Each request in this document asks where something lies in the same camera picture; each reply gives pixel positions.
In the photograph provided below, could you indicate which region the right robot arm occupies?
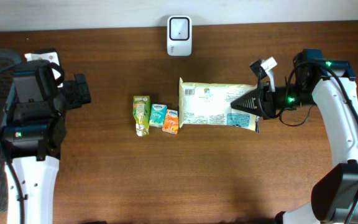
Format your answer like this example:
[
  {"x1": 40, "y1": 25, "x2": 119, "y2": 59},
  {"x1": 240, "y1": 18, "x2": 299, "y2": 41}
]
[{"x1": 231, "y1": 49, "x2": 358, "y2": 223}]

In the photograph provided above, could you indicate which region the orange tissue pack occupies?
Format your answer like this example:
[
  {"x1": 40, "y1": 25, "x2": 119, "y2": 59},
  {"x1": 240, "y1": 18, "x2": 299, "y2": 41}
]
[{"x1": 162, "y1": 110, "x2": 179, "y2": 134}]

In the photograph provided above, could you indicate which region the green juice carton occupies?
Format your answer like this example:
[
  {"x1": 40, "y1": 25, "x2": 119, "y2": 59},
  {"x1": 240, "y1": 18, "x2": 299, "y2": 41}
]
[{"x1": 133, "y1": 96, "x2": 151, "y2": 137}]

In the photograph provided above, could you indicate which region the teal tissue pack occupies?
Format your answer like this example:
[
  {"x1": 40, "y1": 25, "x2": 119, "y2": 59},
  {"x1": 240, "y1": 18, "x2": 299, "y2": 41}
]
[{"x1": 149, "y1": 104, "x2": 167, "y2": 128}]

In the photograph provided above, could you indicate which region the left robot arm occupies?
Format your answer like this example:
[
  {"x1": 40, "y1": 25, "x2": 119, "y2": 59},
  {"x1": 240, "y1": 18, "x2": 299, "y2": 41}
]
[{"x1": 0, "y1": 60, "x2": 91, "y2": 223}]

